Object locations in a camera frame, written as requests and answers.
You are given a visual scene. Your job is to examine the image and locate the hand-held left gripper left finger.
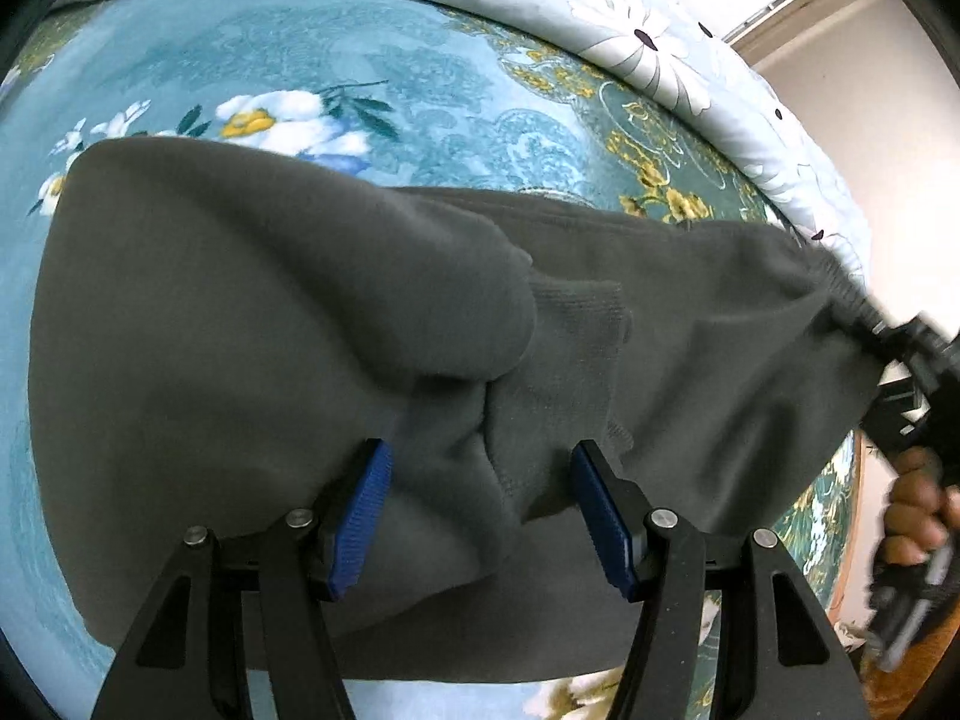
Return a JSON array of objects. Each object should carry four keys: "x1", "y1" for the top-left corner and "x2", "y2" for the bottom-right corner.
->
[{"x1": 90, "y1": 439, "x2": 395, "y2": 720}]

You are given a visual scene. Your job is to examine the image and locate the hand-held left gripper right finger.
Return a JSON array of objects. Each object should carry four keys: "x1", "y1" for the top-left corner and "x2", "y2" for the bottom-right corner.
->
[{"x1": 570, "y1": 441, "x2": 871, "y2": 720}]

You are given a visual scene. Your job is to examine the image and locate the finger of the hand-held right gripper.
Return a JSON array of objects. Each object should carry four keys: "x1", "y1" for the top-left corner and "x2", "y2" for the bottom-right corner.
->
[{"x1": 821, "y1": 259, "x2": 912, "y2": 352}]

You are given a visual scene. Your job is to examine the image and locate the dark grey hoodie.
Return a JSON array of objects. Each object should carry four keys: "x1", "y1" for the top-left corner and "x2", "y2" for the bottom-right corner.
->
[{"x1": 28, "y1": 136, "x2": 886, "y2": 685}]

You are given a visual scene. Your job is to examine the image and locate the person's right hand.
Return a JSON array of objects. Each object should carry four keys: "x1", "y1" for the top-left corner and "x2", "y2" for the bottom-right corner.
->
[{"x1": 877, "y1": 446, "x2": 960, "y2": 569}]

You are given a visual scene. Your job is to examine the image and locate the teal floral blanket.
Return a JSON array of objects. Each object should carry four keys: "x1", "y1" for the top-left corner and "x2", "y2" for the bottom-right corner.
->
[{"x1": 0, "y1": 0, "x2": 860, "y2": 720}]

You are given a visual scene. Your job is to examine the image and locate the wooden bed frame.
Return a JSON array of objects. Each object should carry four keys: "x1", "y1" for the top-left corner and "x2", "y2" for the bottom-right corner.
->
[{"x1": 825, "y1": 435, "x2": 946, "y2": 720}]

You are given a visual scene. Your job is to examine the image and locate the white metal rail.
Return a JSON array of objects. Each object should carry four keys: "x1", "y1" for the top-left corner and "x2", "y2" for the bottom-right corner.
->
[{"x1": 724, "y1": 0, "x2": 852, "y2": 42}]

